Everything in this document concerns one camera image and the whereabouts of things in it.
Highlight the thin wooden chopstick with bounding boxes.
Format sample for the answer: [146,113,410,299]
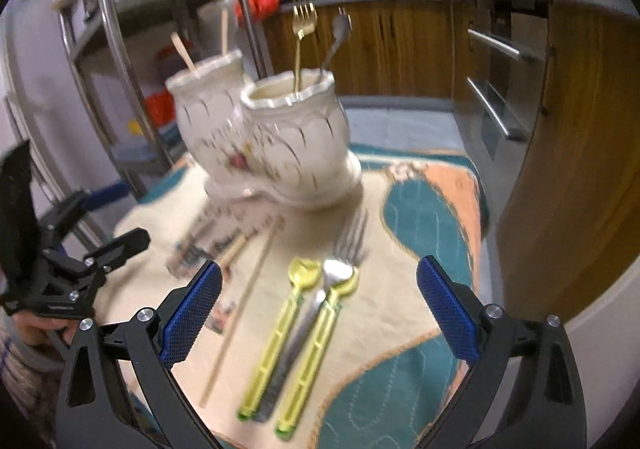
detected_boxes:
[198,215,283,408]

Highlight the cream chopstick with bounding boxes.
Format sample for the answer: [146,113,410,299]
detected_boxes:
[170,32,200,78]
[220,8,229,56]
[216,231,254,270]

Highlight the yellow-green plastic spoon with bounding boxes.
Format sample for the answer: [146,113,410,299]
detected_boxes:
[274,267,359,441]

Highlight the silver steel spoon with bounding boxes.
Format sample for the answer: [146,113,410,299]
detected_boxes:
[252,256,352,422]

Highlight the yellow-green plastic fork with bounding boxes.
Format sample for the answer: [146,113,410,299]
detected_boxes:
[238,257,321,421]

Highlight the gold fork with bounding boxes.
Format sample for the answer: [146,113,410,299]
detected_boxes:
[292,0,318,92]

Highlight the ornate handle silver spoon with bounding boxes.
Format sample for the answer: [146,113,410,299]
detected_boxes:
[320,7,352,74]

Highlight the silver steel fork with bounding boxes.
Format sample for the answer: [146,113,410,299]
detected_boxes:
[332,209,369,266]

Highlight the wooden kitchen cabinets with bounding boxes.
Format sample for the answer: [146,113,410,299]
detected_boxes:
[261,0,640,320]

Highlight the person's left hand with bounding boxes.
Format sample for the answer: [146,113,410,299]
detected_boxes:
[12,310,78,346]

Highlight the quilted printed table mat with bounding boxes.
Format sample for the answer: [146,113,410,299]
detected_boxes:
[96,146,486,448]

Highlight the white floral ceramic utensil holder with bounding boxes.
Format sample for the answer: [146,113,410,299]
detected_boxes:
[166,50,361,209]

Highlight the metal shelf rack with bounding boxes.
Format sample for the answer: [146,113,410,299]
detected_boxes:
[58,0,267,195]

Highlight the built-in oven with handles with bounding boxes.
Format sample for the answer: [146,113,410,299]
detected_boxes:
[452,0,549,216]

